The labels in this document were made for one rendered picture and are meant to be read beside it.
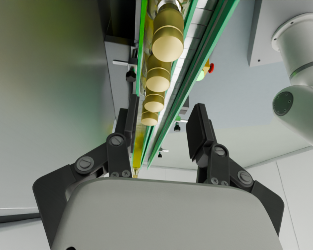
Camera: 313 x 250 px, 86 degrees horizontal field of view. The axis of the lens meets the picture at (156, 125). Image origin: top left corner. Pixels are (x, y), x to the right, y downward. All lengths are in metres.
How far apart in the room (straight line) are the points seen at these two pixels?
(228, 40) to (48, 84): 0.64
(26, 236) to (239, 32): 0.74
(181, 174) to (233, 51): 5.79
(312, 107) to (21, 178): 0.47
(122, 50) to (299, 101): 0.48
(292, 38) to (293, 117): 0.27
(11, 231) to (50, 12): 0.22
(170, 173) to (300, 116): 5.91
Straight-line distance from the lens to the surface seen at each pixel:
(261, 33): 0.68
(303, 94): 0.47
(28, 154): 0.20
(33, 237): 0.28
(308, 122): 0.44
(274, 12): 0.64
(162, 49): 0.19
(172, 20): 0.20
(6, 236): 0.23
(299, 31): 0.66
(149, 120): 0.32
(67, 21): 0.26
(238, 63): 0.83
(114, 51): 0.59
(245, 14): 0.69
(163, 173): 6.20
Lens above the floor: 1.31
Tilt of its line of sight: 26 degrees down
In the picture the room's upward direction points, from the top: 177 degrees counter-clockwise
